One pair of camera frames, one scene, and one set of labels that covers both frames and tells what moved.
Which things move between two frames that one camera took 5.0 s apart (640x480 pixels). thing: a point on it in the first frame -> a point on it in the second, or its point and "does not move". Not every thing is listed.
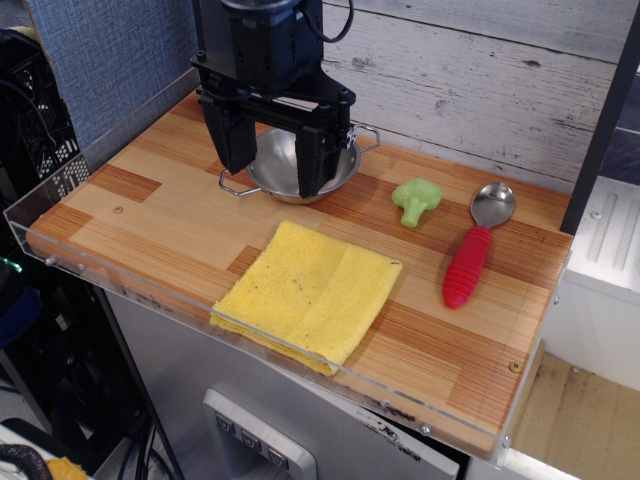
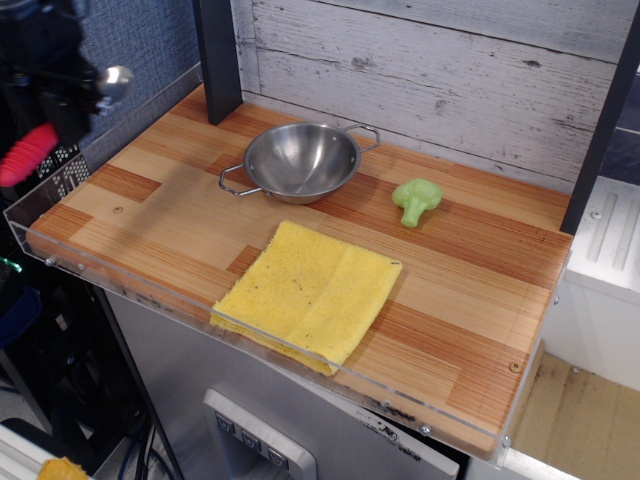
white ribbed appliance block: x=594 y=324 does not move
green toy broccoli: x=416 y=195 does not move
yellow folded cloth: x=305 y=295 does not move
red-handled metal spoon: x=491 y=205 -> x=113 y=81
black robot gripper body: x=265 y=58 -> x=46 y=75
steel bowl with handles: x=276 y=171 does not move
